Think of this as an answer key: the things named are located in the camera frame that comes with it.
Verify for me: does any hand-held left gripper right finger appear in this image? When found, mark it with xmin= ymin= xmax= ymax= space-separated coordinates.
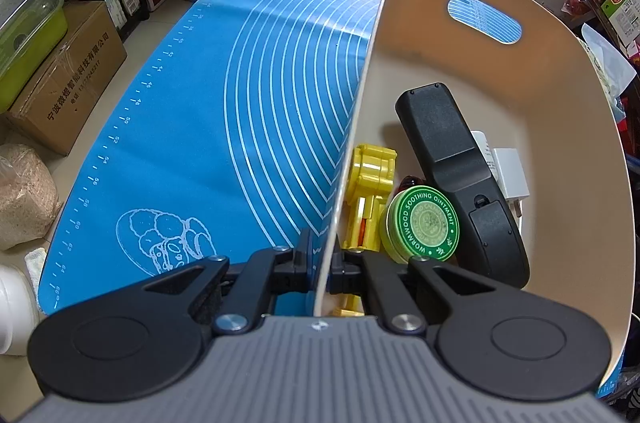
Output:
xmin=327 ymin=237 xmax=501 ymax=336

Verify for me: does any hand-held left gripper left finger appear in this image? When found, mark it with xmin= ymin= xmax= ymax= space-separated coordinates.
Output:
xmin=142 ymin=228 xmax=321 ymax=336

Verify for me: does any green round tin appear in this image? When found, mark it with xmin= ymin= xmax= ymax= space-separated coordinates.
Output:
xmin=380 ymin=186 xmax=461 ymax=264

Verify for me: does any yellow plastic tool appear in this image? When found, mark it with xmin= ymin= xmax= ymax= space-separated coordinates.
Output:
xmin=332 ymin=144 xmax=398 ymax=316

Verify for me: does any black remote control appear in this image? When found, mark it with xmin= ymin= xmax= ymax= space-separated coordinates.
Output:
xmin=395 ymin=84 xmax=531 ymax=290

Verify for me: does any white charger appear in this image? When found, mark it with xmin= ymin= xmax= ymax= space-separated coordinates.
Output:
xmin=470 ymin=130 xmax=531 ymax=219

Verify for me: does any beige plastic basin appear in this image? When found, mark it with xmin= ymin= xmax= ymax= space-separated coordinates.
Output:
xmin=312 ymin=0 xmax=632 ymax=399

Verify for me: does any blue silicone mat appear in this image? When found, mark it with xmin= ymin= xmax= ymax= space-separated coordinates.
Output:
xmin=37 ymin=0 xmax=627 ymax=399

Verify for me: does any white paper towel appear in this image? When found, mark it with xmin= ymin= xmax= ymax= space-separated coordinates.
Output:
xmin=25 ymin=245 xmax=51 ymax=299

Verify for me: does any clear bag of grain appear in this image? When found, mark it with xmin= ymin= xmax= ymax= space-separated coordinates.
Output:
xmin=0 ymin=143 xmax=63 ymax=251

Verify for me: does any white plastic container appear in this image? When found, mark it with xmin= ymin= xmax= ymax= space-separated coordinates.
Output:
xmin=0 ymin=265 xmax=41 ymax=356

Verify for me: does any brown cardboard box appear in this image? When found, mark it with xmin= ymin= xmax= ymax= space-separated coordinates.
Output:
xmin=5 ymin=0 xmax=128 ymax=156

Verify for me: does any white patterned tissue pack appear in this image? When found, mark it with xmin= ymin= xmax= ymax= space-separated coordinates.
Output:
xmin=580 ymin=22 xmax=626 ymax=114

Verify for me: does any green lidded plastic container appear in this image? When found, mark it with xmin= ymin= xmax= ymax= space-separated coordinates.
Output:
xmin=0 ymin=0 xmax=68 ymax=111

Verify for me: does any green product box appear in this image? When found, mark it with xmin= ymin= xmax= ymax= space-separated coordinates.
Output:
xmin=597 ymin=0 xmax=640 ymax=54

